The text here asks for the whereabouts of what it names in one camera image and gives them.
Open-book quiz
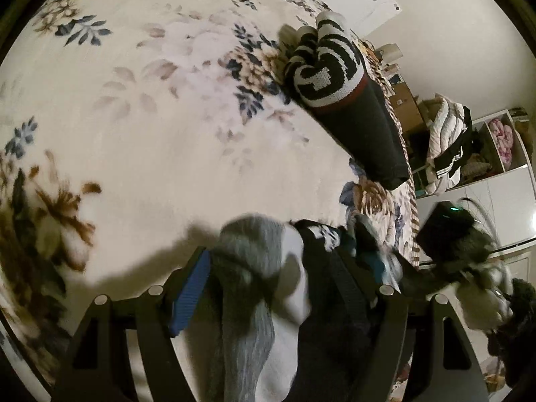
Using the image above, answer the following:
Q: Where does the black sock with patterned band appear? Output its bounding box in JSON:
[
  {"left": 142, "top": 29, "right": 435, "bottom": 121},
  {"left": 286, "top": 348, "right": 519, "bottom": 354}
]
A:
[{"left": 286, "top": 218, "right": 400, "bottom": 401}]

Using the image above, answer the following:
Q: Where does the grey and white sock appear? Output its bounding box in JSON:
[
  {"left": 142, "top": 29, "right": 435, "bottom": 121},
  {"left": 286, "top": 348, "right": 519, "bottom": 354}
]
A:
[{"left": 207, "top": 214, "right": 311, "bottom": 401}]

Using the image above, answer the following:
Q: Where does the striped clothes pile on shelf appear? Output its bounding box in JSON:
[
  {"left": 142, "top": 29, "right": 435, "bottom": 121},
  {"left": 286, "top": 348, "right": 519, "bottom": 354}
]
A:
[{"left": 425, "top": 93, "right": 473, "bottom": 195}]

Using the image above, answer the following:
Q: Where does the white storage cabinet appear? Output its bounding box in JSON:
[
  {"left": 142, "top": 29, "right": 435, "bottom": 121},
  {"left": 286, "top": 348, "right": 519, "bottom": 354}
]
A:
[{"left": 417, "top": 110, "right": 535, "bottom": 254}]

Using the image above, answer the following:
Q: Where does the pink folded blanket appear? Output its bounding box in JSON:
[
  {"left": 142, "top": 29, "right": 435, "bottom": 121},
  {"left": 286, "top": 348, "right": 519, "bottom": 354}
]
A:
[{"left": 488, "top": 118, "right": 514, "bottom": 170}]

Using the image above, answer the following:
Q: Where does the cardboard box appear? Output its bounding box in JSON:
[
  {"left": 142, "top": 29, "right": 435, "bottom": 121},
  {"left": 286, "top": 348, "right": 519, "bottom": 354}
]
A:
[{"left": 390, "top": 83, "right": 427, "bottom": 133}]

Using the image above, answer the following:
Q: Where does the black sock with striped cuff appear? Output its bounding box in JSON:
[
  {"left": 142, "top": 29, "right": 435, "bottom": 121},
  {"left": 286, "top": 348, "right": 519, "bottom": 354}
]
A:
[{"left": 283, "top": 11, "right": 410, "bottom": 191}]

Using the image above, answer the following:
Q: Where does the floral fleece bed blanket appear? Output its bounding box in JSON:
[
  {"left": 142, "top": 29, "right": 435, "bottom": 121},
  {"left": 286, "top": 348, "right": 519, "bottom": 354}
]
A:
[{"left": 1, "top": 0, "right": 418, "bottom": 391}]

